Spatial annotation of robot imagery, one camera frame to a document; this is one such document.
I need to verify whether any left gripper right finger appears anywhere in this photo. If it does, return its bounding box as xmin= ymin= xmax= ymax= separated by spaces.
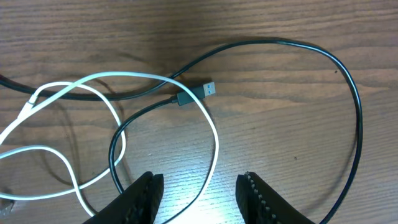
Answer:
xmin=235 ymin=172 xmax=313 ymax=224

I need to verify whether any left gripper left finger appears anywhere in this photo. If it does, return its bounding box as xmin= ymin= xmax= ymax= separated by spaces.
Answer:
xmin=83 ymin=171 xmax=164 ymax=224

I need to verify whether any white USB cable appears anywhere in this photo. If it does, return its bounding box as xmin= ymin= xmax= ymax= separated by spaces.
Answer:
xmin=0 ymin=71 xmax=220 ymax=218

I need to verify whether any black USB cable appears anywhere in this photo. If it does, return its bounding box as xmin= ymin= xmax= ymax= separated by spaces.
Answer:
xmin=0 ymin=37 xmax=364 ymax=224

